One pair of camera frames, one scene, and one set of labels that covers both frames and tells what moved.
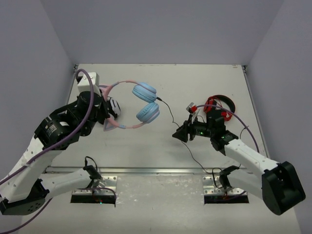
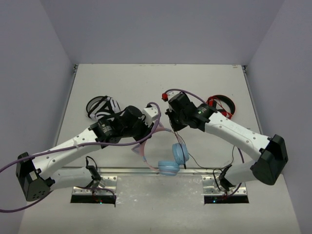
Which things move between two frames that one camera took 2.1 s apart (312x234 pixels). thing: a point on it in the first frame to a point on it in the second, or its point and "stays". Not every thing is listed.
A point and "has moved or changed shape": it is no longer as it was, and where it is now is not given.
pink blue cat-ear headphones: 147,109 to 168,168
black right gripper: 182,133 to 170,112
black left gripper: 104,111 to 145,131
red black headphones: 227,114 stays
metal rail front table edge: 131,170 stays
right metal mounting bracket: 211,185 stays
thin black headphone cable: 182,142 has moved or changed shape
